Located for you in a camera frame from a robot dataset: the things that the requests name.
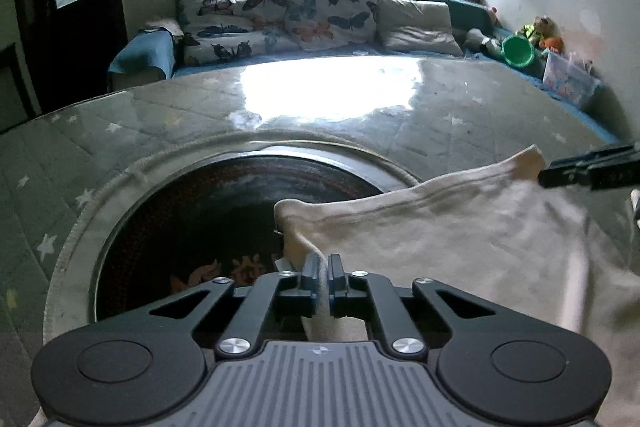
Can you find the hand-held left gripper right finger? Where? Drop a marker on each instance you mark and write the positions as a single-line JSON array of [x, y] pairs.
[[335, 284]]

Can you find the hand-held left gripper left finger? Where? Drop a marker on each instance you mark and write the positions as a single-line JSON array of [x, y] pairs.
[[310, 284]]

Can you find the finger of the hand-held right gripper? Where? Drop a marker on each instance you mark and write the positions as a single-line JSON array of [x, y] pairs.
[[575, 174]]

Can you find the cream cloth garment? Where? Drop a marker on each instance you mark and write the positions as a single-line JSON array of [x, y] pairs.
[[450, 232]]

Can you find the clear plastic storage box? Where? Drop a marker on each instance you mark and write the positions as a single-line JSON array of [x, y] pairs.
[[567, 77]]

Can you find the orange plush toy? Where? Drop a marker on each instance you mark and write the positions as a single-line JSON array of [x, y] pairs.
[[552, 44]]

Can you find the round black induction cooktop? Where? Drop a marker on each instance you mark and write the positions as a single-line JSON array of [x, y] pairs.
[[200, 207]]

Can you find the green plastic bucket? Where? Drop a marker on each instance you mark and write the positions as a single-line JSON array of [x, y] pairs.
[[517, 52]]

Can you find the yellow green plush toy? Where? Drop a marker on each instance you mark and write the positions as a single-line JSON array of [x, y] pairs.
[[537, 29]]

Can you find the grey plush toy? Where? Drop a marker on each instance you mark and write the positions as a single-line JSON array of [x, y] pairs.
[[480, 41]]

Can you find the pink toy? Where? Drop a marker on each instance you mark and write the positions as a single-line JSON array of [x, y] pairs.
[[493, 14]]

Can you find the teal sofa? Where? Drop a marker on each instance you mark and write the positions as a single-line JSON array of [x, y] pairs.
[[465, 9]]

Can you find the cream cushion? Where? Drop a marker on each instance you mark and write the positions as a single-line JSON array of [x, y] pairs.
[[420, 24]]

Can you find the long butterfly print pillow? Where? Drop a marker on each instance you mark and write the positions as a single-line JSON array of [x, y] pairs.
[[225, 27]]

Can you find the square butterfly print pillow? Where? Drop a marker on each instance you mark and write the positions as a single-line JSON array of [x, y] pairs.
[[325, 12]]

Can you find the blue blanket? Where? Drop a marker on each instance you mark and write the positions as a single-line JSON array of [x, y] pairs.
[[145, 52]]

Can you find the small beige cloth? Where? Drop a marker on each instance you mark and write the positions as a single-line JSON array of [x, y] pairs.
[[162, 26]]

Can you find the dark wooden glass door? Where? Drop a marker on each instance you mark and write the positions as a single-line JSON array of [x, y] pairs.
[[85, 37]]

